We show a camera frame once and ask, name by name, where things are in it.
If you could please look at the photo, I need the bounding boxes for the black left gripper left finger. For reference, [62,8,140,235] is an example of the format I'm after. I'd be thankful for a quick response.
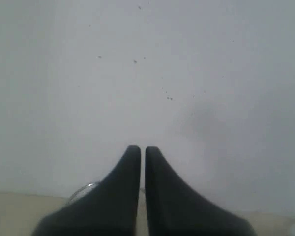
[32,145,141,236]

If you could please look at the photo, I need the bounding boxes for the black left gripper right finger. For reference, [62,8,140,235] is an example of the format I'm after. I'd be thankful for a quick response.
[145,146,256,236]

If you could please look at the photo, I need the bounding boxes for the metal mesh strainer bowl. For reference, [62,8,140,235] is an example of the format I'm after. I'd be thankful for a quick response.
[67,181,100,205]

